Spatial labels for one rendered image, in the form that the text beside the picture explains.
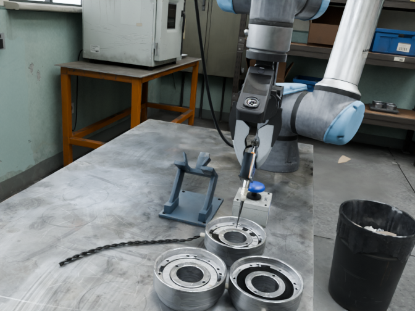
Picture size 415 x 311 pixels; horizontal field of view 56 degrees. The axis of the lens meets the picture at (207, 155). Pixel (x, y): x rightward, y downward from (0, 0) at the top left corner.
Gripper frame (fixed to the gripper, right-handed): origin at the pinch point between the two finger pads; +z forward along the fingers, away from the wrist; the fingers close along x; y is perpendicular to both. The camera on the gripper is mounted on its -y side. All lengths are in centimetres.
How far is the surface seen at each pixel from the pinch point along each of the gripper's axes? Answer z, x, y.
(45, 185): 13.1, 43.3, -2.9
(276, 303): 9.2, -9.7, -25.4
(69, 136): 65, 154, 160
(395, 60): -3, -70, 327
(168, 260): 10.2, 7.2, -21.1
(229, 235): 11.1, 0.5, -8.7
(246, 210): 10.2, -0.5, 0.4
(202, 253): 9.7, 2.6, -18.1
